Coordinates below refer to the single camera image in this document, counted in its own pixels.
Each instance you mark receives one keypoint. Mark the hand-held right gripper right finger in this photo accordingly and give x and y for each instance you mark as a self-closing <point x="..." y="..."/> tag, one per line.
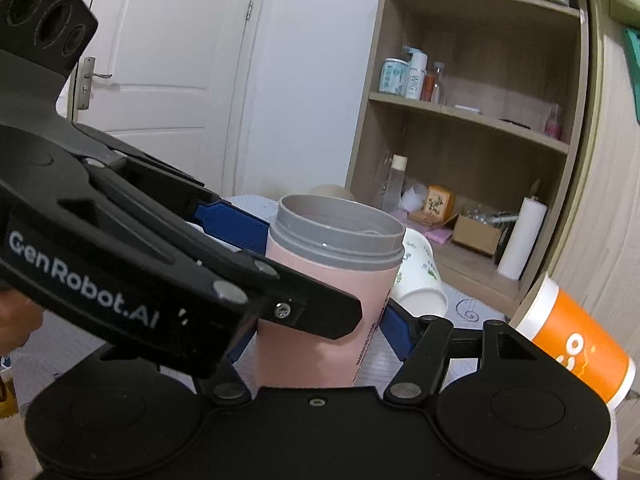
<point x="397" y="335"/>

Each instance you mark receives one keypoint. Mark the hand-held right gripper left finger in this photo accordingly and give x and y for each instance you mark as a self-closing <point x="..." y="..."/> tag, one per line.
<point x="246" y="344"/>

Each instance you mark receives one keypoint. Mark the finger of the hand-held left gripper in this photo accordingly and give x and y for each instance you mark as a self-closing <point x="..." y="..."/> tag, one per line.
<point x="310" y="310"/>
<point x="235" y="230"/>

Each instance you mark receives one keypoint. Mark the pink cup with grey rim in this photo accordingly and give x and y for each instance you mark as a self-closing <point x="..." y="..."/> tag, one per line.
<point x="320" y="310"/>

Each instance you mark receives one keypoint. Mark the white floral paper cup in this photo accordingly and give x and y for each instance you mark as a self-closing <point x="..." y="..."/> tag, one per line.
<point x="420" y="280"/>

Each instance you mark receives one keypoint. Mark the translucent white plastic cup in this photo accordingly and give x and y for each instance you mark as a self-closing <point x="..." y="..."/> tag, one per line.
<point x="414" y="200"/>

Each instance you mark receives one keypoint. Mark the orange and white paper cup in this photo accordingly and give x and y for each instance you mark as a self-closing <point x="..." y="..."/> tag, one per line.
<point x="580" y="340"/>

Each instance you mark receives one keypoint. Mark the person's left hand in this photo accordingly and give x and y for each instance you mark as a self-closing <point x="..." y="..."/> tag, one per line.
<point x="17" y="317"/>

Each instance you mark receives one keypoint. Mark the pink packet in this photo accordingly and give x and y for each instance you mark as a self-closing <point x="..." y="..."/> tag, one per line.
<point x="435" y="235"/>

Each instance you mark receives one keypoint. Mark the brown cardboard box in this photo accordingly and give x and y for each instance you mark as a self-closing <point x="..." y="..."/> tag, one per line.
<point x="477" y="237"/>

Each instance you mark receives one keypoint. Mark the yellow floral box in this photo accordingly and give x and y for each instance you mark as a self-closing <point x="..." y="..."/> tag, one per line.
<point x="438" y="203"/>

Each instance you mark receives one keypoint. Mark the tall clear bottle cream cap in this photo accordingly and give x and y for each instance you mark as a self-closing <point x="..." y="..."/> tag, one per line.
<point x="396" y="182"/>

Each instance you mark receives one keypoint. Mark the white paper towel roll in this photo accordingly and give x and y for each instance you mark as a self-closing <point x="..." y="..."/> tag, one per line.
<point x="520" y="240"/>

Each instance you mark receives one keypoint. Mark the white panel door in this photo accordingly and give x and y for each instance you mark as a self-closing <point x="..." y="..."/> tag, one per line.
<point x="170" y="60"/>

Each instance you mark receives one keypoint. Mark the wooden shelf unit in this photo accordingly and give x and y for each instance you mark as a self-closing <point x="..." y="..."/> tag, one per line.
<point x="500" y="160"/>

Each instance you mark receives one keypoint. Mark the teal and white jar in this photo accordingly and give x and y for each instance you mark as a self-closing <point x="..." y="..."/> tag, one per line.
<point x="392" y="77"/>

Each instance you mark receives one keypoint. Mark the flat white box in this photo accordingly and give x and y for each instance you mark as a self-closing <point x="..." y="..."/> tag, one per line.
<point x="466" y="108"/>

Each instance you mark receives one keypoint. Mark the white pump bottle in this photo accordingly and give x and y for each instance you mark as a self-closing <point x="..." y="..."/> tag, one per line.
<point x="416" y="77"/>

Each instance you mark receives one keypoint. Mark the small red bottle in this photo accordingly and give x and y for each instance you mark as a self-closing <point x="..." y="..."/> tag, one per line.
<point x="428" y="87"/>

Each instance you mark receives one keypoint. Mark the flat dark object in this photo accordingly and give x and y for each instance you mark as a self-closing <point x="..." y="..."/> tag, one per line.
<point x="514" y="123"/>

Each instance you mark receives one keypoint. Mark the small clear bottle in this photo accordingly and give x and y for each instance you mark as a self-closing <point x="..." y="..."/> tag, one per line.
<point x="438" y="85"/>

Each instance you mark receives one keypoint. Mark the small pink bottle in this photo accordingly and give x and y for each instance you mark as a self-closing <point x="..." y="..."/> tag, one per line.
<point x="552" y="125"/>

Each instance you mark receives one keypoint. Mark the green box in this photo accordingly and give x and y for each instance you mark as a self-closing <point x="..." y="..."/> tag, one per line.
<point x="631" y="35"/>

